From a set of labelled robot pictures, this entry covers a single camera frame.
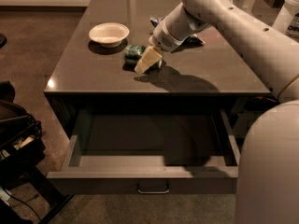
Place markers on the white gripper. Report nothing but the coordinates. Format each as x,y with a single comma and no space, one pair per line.
161,37

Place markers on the open grey top drawer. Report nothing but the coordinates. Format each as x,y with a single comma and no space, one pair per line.
111,154

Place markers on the black cart with items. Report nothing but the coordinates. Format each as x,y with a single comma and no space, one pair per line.
21,149

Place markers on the white paper bowl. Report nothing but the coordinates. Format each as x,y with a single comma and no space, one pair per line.
109,35

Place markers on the metal drawer handle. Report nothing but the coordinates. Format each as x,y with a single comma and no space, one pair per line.
153,187

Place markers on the white plastic tub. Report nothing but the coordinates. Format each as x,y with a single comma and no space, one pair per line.
287,21

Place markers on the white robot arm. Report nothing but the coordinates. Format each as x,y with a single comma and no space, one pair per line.
268,175

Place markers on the blue chip bag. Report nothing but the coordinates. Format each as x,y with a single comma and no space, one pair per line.
190,40

